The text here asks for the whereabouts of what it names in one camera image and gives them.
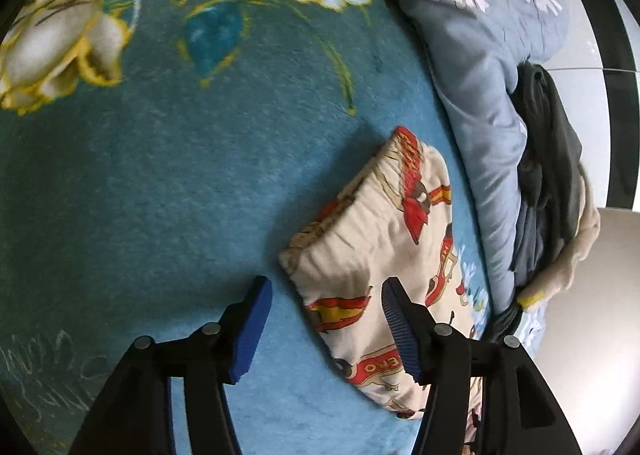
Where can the dark grey garment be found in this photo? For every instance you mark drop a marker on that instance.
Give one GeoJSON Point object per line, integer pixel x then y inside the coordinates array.
{"type": "Point", "coordinates": [545, 135]}

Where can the cream cartoon print pants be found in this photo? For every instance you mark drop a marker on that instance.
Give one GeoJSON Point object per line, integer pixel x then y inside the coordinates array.
{"type": "Point", "coordinates": [380, 235]}

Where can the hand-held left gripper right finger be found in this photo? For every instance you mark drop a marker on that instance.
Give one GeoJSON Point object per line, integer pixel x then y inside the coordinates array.
{"type": "Point", "coordinates": [397, 325]}

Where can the blue floral duvet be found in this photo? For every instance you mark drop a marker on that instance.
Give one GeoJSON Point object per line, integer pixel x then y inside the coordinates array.
{"type": "Point", "coordinates": [475, 85]}

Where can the white wardrobe with black stripe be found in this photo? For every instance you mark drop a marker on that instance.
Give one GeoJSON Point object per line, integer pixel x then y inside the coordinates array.
{"type": "Point", "coordinates": [590, 100]}

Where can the grey fuzzy sweater yellow letters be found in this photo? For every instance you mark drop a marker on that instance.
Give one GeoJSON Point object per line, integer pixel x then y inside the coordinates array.
{"type": "Point", "coordinates": [585, 240]}

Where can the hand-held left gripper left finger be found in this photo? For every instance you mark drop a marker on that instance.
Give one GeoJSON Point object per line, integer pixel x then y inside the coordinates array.
{"type": "Point", "coordinates": [252, 330]}

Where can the teal floral blanket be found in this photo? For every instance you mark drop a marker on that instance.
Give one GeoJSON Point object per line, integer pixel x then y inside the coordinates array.
{"type": "Point", "coordinates": [150, 185]}

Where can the black fleece pants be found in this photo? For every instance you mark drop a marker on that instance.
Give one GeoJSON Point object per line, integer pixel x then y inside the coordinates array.
{"type": "Point", "coordinates": [505, 322]}

